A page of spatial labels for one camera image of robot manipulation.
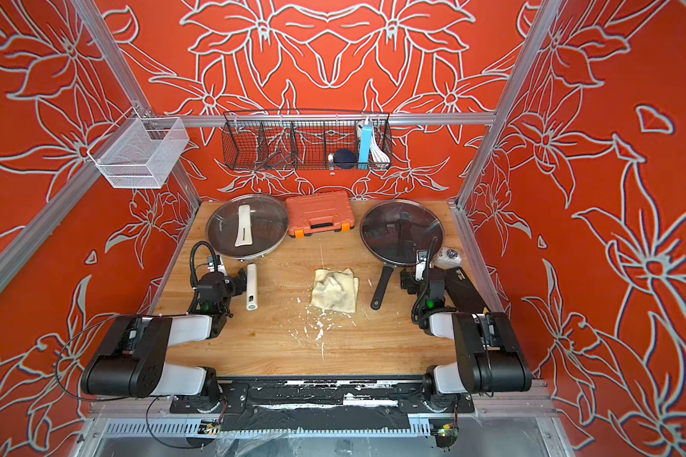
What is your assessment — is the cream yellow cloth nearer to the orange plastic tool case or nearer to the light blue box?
the orange plastic tool case

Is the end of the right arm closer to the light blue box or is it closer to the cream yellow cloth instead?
the cream yellow cloth

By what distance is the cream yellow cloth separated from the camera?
896mm

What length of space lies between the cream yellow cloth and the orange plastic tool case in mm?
182

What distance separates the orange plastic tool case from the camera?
1085 millimetres

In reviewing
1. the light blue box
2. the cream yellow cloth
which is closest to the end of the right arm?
the cream yellow cloth
